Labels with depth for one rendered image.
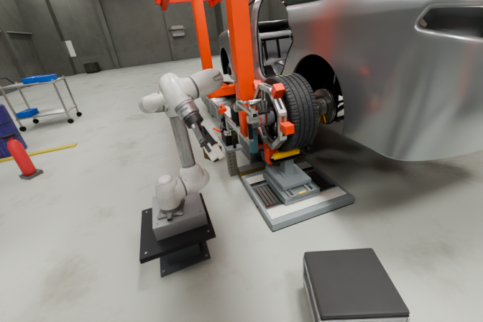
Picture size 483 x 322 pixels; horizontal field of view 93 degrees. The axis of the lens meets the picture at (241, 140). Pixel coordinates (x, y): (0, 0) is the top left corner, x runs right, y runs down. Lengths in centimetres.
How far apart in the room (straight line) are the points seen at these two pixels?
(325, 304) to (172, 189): 108
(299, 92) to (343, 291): 126
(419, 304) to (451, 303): 18
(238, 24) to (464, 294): 244
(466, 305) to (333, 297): 89
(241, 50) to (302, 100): 79
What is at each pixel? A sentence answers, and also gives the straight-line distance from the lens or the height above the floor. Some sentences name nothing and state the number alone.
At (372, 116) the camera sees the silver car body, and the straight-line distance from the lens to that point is 167.
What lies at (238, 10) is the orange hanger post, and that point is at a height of 170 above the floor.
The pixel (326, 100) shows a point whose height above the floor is 92.
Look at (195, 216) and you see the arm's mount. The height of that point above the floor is 40.
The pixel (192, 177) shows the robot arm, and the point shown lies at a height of 64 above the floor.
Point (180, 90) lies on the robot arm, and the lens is 99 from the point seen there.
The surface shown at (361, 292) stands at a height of 34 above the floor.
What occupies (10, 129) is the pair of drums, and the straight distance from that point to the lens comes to 561.
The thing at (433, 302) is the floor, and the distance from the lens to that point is 198.
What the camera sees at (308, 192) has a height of 15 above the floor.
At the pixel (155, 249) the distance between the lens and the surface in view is 177.
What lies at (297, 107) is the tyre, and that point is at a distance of 178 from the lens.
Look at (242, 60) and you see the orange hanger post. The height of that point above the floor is 130.
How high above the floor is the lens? 153
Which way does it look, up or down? 25 degrees down
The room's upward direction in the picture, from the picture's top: 6 degrees counter-clockwise
